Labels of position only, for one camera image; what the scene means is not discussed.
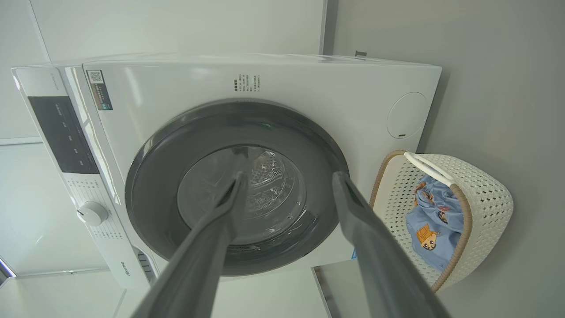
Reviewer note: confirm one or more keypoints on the washing machine glass door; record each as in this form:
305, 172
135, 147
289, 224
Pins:
154, 198

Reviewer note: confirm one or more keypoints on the blue cartoon print garment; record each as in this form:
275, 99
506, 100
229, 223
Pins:
435, 247
428, 190

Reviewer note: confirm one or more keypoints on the white washing machine dial knob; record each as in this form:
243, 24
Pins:
92, 213

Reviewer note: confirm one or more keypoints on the black washer display panel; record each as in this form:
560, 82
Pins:
62, 132

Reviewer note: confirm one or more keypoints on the dark QR code sticker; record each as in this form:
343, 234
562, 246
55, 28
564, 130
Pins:
99, 90

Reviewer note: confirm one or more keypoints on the round white filter cover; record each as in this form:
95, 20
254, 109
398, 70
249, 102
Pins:
407, 115

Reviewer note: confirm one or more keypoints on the white perforated laundry basket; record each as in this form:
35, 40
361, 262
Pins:
485, 198

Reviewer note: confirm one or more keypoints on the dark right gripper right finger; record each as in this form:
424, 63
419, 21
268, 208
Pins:
379, 265

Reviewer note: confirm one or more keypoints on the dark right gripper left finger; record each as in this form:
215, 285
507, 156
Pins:
198, 256

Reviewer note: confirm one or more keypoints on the white front-load washing machine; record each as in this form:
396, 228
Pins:
309, 84

